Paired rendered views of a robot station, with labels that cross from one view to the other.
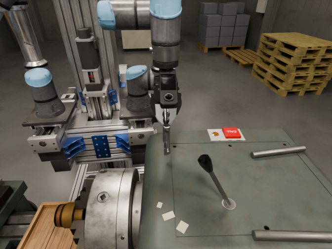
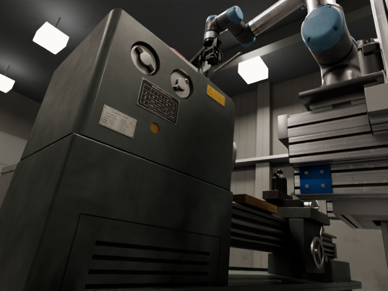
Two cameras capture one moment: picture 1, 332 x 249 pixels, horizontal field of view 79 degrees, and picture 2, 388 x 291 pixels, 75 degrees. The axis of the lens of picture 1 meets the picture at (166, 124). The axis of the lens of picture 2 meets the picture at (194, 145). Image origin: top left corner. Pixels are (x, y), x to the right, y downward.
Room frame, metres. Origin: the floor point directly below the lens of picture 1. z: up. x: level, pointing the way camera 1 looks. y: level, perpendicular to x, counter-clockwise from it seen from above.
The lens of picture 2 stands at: (1.25, -0.66, 0.66)
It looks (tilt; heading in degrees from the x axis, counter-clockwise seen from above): 21 degrees up; 138
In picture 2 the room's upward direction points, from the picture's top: 7 degrees clockwise
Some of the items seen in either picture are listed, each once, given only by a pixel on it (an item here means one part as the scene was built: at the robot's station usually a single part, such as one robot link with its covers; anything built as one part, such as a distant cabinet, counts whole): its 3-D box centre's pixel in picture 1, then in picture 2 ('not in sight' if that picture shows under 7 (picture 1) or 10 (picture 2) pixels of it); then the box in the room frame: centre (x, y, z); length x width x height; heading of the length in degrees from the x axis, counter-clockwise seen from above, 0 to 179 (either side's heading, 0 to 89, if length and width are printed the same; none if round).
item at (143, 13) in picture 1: (157, 15); (231, 21); (0.66, 0.02, 1.68); 0.11 x 0.11 x 0.08; 3
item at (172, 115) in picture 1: (171, 111); (205, 68); (0.56, -0.02, 1.41); 0.06 x 0.03 x 0.09; 3
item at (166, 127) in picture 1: (166, 140); not in sight; (0.50, 0.00, 1.34); 0.02 x 0.02 x 0.12
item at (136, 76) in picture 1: (138, 79); (338, 58); (1.05, 0.15, 1.33); 0.13 x 0.12 x 0.14; 93
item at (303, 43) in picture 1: (290, 62); not in sight; (4.17, -2.57, 0.46); 1.31 x 0.90 x 0.93; 8
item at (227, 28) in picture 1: (222, 26); not in sight; (7.28, -1.84, 0.67); 1.35 x 0.91 x 1.34; 98
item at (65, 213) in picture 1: (72, 215); not in sight; (0.41, 0.33, 1.08); 0.09 x 0.09 x 0.09; 2
